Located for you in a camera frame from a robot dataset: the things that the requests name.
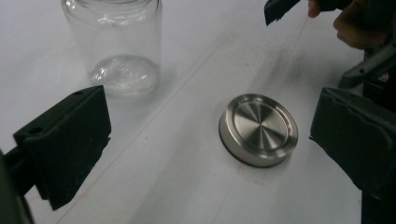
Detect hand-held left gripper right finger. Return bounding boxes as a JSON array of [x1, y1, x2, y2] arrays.
[[308, 87, 396, 201]]

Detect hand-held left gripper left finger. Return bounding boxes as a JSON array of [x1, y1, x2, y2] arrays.
[[11, 85, 112, 212]]

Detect round brushed metal lid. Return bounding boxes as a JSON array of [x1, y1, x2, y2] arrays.
[[218, 93, 300, 169]]

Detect clear glass jar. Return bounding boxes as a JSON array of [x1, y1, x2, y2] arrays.
[[61, 0, 163, 98]]

